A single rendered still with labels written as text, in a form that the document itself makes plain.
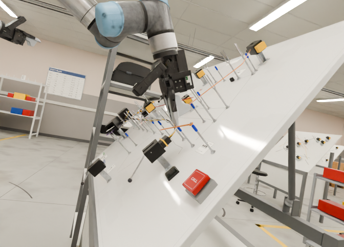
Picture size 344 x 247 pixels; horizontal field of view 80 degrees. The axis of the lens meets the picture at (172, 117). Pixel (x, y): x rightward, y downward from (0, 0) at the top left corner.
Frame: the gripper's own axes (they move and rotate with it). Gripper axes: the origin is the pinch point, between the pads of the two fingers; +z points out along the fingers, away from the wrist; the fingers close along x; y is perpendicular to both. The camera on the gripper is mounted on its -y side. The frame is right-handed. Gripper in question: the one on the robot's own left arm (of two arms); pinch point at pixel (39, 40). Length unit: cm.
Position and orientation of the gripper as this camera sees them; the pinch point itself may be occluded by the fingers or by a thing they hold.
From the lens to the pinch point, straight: 159.4
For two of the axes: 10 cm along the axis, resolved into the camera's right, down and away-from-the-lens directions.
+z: 4.8, 1.3, 8.7
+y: -3.1, 9.5, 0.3
